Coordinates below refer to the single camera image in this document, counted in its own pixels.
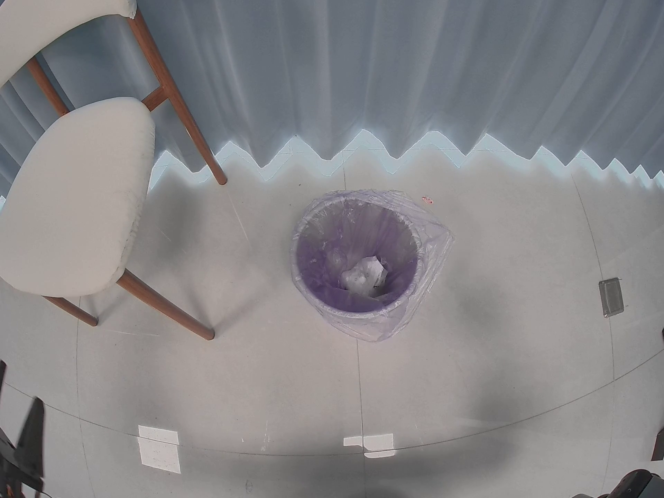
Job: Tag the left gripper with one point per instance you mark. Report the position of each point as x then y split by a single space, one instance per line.
15 478

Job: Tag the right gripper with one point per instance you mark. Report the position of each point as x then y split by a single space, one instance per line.
635 485

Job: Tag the purple plastic bag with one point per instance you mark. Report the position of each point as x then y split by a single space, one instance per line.
316 273

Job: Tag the white trash bin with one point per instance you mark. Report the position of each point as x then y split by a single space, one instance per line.
354 313

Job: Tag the white padded wooden chair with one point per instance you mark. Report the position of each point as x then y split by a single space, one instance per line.
78 200

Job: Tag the crumpled white paper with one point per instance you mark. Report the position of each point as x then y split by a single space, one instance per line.
363 276

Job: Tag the white curtain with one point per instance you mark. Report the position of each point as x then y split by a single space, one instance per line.
415 60

